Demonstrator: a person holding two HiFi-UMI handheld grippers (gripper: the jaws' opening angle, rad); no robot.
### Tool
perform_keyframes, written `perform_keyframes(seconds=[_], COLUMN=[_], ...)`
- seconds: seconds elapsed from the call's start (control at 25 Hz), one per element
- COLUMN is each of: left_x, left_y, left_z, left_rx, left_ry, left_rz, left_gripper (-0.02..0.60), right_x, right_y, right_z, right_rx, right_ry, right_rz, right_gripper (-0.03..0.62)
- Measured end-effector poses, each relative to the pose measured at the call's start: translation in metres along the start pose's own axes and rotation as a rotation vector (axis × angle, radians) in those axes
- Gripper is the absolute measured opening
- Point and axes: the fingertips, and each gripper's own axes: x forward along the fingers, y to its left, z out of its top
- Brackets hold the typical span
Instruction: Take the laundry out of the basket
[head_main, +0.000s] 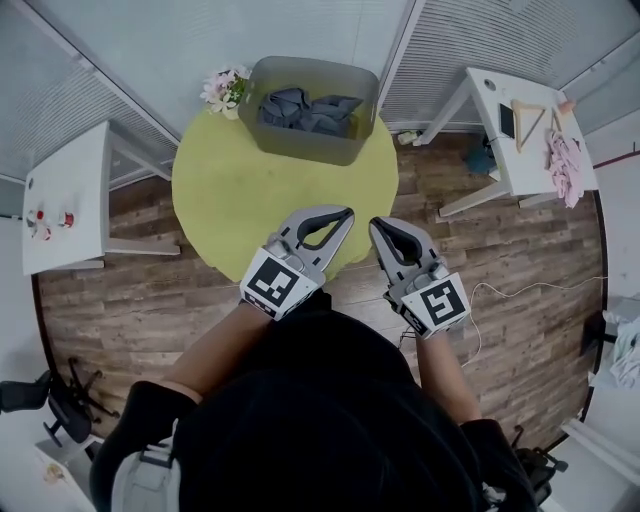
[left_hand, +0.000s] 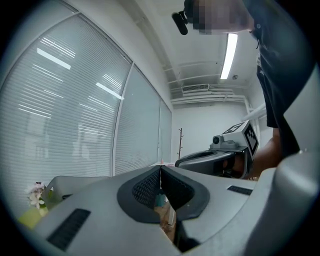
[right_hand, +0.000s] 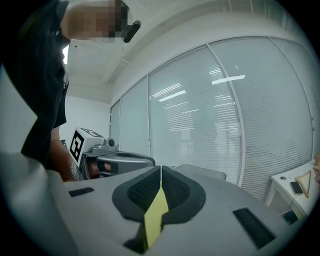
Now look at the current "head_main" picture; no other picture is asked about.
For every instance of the pink crumpled cloth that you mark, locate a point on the pink crumpled cloth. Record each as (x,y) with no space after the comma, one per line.
(565,165)

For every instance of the person's black top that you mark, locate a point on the person's black top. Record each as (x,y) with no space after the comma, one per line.
(325,425)

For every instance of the round yellow-green table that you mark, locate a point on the round yellow-green table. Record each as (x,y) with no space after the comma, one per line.
(250,200)

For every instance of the red-capped clear jar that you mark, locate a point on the red-capped clear jar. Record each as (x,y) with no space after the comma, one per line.
(40,216)
(66,219)
(44,234)

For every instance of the dark blue bin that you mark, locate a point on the dark blue bin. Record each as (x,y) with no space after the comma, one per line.
(481,160)

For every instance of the grey plastic bin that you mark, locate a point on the grey plastic bin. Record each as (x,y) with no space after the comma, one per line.
(310,150)

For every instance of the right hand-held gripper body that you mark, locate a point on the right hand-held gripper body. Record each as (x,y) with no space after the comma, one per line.
(440,305)

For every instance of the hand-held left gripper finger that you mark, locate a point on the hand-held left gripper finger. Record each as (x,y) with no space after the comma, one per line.
(320,212)
(337,240)

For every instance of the small white green object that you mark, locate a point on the small white green object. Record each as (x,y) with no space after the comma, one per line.
(410,137)

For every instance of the person's left forearm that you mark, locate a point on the person's left forearm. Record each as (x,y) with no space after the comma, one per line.
(215,350)

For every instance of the small pink artificial flowers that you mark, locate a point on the small pink artificial flowers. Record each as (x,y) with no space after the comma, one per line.
(52,472)

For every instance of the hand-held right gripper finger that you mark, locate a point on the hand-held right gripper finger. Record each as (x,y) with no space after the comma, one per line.
(385,250)
(425,242)

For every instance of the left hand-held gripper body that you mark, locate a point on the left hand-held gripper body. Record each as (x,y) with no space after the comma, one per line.
(272,285)

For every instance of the white desk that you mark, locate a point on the white desk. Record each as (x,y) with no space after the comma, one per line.
(600,450)
(530,170)
(60,490)
(70,175)

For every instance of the smooth blue-grey clothes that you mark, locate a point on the smooth blue-grey clothes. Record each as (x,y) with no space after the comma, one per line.
(282,107)

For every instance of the pink flowers in white pot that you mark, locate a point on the pink flowers in white pot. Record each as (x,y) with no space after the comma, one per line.
(222,92)

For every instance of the white crumpled cloth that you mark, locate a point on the white crumpled cloth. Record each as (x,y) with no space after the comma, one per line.
(625,350)

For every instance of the black phone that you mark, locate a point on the black phone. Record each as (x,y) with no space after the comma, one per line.
(506,120)

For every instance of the person's right forearm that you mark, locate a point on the person's right forearm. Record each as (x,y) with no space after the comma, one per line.
(445,375)

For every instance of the white window blinds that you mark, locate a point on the white window blinds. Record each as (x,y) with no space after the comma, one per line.
(60,90)
(500,40)

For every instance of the wooden hanger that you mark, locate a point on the wooden hanger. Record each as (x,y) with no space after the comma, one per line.
(522,107)

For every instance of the black office chair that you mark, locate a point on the black office chair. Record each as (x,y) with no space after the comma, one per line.
(537,467)
(65,415)

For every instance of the grey waffle-knit clothes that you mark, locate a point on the grey waffle-knit clothes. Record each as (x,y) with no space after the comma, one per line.
(332,119)

